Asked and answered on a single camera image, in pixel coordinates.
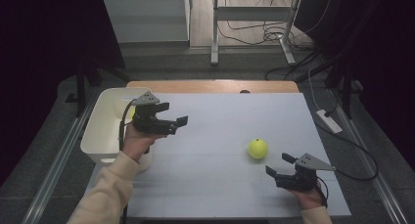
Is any tangle of floor cables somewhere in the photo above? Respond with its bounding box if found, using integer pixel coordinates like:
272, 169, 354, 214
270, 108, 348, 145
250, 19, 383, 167
216, 0, 334, 82

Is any white cabinet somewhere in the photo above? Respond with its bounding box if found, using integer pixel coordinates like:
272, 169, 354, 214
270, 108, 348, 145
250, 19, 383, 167
102, 0, 192, 44

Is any white plastic bin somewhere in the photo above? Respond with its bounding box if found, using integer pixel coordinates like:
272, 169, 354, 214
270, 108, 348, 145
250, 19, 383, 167
79, 86, 155, 171

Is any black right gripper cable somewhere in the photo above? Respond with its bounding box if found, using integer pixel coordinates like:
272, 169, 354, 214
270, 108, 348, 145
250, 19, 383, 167
315, 176, 330, 208

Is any white table mat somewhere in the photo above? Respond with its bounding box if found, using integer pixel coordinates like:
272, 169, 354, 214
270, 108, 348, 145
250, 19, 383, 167
85, 92, 352, 218

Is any person's left hand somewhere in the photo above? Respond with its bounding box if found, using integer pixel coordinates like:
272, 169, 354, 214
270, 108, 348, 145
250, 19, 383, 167
121, 123, 167, 163

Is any white metal desk frame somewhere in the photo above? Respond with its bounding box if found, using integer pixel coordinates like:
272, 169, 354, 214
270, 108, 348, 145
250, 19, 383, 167
209, 0, 302, 67

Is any white power strip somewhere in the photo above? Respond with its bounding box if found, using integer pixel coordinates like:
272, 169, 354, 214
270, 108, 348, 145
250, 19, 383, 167
315, 109, 344, 135

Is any person's right hand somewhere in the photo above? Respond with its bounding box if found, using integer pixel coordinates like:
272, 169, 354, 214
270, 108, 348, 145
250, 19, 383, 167
289, 181, 327, 211

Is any metal floor rail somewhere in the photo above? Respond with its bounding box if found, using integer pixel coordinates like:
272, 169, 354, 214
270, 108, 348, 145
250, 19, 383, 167
21, 95, 99, 224
329, 86, 410, 224

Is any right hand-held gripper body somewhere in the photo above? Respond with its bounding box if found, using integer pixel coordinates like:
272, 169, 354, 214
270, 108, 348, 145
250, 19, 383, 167
275, 153, 337, 193

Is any black stand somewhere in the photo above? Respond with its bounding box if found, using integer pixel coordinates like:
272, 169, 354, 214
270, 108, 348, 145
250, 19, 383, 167
324, 34, 365, 120
64, 51, 131, 118

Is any black power cable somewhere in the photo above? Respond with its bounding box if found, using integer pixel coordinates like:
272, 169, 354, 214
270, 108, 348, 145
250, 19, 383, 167
313, 101, 380, 182

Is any wooden table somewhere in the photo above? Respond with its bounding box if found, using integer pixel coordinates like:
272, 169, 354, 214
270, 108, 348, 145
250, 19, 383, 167
125, 80, 300, 95

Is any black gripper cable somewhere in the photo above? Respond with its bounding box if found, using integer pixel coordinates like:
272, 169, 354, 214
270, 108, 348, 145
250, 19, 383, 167
118, 99, 137, 224
315, 176, 330, 208

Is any thin white cable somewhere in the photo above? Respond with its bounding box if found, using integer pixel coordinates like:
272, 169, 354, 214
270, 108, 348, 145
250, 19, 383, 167
307, 68, 322, 112

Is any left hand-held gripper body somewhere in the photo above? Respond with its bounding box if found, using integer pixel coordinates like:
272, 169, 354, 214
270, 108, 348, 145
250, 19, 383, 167
131, 91, 179, 136

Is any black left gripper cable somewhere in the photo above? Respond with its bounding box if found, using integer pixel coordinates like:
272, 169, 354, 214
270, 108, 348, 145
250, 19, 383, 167
118, 99, 137, 224

